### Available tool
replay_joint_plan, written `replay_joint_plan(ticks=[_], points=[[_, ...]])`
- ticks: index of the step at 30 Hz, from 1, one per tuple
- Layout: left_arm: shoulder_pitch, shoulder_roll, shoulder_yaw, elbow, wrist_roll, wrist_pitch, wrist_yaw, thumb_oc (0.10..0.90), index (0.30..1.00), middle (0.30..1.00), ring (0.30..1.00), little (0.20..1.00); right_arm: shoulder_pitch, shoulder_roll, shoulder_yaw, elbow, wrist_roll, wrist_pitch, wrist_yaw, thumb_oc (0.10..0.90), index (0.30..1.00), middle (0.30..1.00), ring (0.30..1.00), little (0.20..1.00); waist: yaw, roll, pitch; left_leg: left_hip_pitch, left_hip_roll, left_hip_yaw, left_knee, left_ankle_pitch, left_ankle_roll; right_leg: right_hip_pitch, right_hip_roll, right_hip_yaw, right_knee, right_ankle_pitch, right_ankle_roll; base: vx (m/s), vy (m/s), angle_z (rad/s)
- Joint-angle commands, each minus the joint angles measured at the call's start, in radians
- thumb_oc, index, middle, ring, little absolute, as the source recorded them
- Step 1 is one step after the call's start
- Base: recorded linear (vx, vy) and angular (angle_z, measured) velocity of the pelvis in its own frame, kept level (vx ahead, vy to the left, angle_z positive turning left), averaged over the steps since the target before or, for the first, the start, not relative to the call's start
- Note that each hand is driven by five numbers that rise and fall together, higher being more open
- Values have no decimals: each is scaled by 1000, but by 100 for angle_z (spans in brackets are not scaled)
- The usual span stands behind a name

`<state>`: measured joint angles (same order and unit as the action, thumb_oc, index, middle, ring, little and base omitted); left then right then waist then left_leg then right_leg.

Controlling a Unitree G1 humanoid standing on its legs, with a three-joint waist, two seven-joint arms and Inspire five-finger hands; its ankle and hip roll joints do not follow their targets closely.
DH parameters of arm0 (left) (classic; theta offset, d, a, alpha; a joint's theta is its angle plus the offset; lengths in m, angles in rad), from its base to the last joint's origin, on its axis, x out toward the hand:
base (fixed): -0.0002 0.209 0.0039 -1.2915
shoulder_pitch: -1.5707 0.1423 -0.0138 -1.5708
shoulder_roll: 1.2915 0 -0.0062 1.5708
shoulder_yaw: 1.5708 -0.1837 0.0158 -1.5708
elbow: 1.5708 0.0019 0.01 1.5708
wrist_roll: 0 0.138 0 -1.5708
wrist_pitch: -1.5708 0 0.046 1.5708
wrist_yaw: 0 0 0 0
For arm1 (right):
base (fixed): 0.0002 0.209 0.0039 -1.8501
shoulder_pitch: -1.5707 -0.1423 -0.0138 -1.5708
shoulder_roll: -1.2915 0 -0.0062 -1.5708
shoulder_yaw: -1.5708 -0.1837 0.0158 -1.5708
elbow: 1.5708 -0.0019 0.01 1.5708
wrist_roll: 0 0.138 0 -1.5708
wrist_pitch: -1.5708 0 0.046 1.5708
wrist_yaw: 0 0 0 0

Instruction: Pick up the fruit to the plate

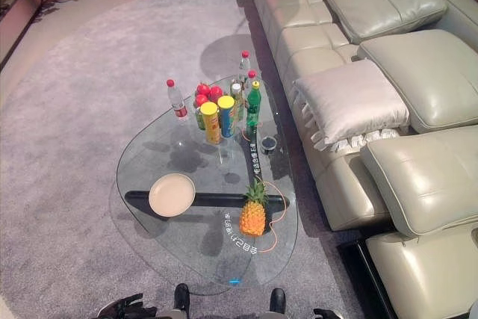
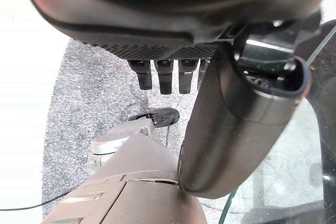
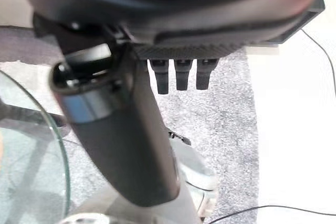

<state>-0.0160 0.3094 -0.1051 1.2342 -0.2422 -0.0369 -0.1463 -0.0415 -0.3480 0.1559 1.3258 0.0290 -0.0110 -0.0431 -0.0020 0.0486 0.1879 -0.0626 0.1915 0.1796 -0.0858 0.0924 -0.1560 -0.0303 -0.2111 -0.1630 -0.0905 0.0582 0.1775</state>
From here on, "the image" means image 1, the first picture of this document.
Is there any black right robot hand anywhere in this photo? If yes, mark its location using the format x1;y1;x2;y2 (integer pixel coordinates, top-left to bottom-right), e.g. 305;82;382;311
312;308;347;319

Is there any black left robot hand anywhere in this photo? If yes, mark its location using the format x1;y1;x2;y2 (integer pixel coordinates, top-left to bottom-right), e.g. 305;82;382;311
99;294;158;319

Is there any beige round plate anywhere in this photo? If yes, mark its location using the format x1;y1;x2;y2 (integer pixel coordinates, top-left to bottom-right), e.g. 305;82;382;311
148;173;197;219

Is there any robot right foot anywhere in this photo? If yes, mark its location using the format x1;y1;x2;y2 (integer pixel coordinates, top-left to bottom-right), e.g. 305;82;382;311
269;288;287;312

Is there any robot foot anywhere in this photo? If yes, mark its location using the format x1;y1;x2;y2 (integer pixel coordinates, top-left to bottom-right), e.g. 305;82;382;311
173;283;190;312
269;288;287;312

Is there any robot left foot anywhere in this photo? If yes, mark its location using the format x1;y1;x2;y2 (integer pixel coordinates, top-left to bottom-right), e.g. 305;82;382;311
173;283;190;312

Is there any pineapple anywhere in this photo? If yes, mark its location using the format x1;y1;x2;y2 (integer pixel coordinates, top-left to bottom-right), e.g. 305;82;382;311
238;179;270;238

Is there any glass coffee table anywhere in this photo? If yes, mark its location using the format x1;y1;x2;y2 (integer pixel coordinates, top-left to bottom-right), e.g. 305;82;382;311
108;73;299;295

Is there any small black round container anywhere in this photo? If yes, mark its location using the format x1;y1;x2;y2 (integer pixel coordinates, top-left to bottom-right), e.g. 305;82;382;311
261;136;279;155

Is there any yellow-lid chips can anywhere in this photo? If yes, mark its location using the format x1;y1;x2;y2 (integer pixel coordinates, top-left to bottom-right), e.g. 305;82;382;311
199;102;222;145
217;95;238;138

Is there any water bottle with red label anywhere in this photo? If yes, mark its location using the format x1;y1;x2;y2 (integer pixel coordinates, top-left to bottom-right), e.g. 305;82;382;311
166;78;190;123

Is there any light grey throw pillow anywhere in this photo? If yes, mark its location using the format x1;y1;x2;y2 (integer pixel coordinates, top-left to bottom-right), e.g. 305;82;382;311
291;59;411;153

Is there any green soda bottle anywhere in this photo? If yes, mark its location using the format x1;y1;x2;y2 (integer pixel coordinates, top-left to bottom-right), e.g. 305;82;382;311
245;80;261;137

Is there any glass jar with pale lid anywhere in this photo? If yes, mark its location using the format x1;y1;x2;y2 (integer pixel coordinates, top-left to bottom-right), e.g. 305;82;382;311
230;82;245;123

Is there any beige leather sofa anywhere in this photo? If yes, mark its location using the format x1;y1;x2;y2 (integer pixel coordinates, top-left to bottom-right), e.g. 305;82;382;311
248;0;478;319

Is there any wooden planter box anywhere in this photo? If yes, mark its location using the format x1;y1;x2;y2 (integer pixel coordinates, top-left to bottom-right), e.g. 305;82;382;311
0;0;42;62

